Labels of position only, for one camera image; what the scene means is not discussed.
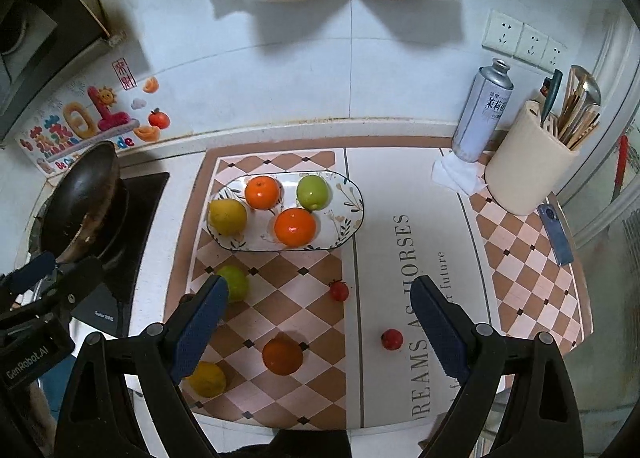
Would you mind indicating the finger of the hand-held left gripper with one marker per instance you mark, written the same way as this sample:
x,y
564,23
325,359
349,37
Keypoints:
x,y
75,280
30,270

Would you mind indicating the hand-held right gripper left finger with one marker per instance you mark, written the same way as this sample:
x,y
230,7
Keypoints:
x,y
200,328

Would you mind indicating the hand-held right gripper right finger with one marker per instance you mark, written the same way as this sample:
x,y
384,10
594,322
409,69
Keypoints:
x,y
440,333

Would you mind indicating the red cherry tomato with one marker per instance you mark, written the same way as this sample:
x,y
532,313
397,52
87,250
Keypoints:
x,y
391,338
339,290

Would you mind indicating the yellow lemon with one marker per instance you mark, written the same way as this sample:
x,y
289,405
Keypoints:
x,y
209,380

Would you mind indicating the green apple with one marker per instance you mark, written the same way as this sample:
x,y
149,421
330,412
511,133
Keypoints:
x,y
312,191
237,283

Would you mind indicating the dark orange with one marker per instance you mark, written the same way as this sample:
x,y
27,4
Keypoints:
x,y
282,355

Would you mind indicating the oval floral ceramic plate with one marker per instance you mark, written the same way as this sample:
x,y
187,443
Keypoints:
x,y
345,208

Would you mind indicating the black wok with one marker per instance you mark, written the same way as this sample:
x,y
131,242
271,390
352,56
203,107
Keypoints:
x,y
80,198

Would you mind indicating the black gas stove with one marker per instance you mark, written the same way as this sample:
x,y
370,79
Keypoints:
x,y
145,218

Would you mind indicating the yellow pear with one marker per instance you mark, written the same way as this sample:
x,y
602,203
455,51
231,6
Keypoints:
x,y
227,217

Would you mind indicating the large orange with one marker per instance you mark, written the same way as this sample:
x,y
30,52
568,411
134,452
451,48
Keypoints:
x,y
295,227

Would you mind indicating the checkered brown counter mat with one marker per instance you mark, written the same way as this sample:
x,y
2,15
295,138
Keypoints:
x,y
380,198

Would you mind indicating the small orange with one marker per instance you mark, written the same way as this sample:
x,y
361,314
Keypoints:
x,y
262,192

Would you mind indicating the blue flat tool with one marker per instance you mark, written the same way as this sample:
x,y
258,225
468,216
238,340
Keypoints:
x,y
556,235

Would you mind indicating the white paper towel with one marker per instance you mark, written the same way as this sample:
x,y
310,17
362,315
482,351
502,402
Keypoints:
x,y
457,178

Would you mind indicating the cream utensil holder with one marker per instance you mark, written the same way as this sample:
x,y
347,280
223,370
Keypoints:
x,y
525,173

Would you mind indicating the silver spray can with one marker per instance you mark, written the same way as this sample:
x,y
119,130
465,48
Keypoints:
x,y
480,113

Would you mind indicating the range hood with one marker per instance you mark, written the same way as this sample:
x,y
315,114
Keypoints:
x,y
40,28

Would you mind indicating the bundle of wooden chopsticks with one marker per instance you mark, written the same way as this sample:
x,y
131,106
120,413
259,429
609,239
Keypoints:
x,y
575,120

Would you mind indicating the metal ladle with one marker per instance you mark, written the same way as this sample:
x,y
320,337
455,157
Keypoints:
x,y
589,85

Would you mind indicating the colourful wall sticker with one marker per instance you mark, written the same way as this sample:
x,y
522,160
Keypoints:
x,y
90,118

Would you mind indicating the white wall socket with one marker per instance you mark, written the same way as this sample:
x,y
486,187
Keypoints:
x,y
502,33
532,44
555,54

